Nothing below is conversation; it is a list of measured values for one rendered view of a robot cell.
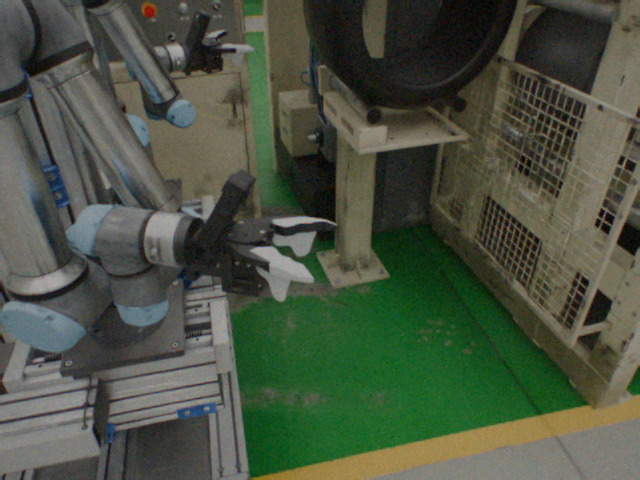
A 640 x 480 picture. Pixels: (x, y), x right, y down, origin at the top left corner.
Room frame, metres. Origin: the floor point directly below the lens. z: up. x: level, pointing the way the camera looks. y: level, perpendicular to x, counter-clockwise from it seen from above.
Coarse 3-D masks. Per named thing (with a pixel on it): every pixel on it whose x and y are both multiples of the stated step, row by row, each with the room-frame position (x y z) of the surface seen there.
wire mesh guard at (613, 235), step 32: (512, 64) 1.58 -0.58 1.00; (512, 96) 1.56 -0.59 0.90; (576, 96) 1.31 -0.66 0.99; (448, 160) 1.84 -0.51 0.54; (512, 160) 1.49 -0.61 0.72; (608, 160) 1.16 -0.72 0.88; (448, 192) 1.80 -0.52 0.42; (480, 224) 1.57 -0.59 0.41; (512, 224) 1.42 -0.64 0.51; (576, 224) 1.19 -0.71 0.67; (608, 224) 1.10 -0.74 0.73; (608, 256) 1.07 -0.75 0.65; (512, 288) 1.33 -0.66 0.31; (576, 288) 1.12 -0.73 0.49; (544, 320) 1.17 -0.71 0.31; (576, 320) 1.07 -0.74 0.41
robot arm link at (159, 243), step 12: (156, 216) 0.58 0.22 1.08; (168, 216) 0.58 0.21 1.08; (180, 216) 0.58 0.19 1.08; (156, 228) 0.56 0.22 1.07; (168, 228) 0.56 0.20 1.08; (144, 240) 0.55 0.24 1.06; (156, 240) 0.55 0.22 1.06; (168, 240) 0.54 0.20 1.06; (156, 252) 0.54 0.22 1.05; (168, 252) 0.54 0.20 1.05; (156, 264) 0.55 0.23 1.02; (168, 264) 0.54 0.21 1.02
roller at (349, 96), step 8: (336, 80) 1.69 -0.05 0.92; (336, 88) 1.66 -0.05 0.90; (344, 88) 1.61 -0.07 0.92; (344, 96) 1.59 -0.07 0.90; (352, 96) 1.53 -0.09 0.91; (352, 104) 1.52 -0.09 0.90; (360, 104) 1.47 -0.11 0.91; (368, 104) 1.44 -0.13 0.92; (360, 112) 1.45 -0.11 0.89; (368, 112) 1.40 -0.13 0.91; (376, 112) 1.40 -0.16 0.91; (368, 120) 1.40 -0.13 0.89; (376, 120) 1.40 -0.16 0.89
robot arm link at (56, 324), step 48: (0, 0) 0.64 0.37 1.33; (0, 48) 0.61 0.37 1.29; (0, 96) 0.59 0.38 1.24; (0, 144) 0.59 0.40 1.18; (0, 192) 0.58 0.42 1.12; (48, 192) 0.63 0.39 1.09; (0, 240) 0.58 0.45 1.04; (48, 240) 0.60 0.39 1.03; (48, 288) 0.57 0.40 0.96; (96, 288) 0.63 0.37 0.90; (48, 336) 0.55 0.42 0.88
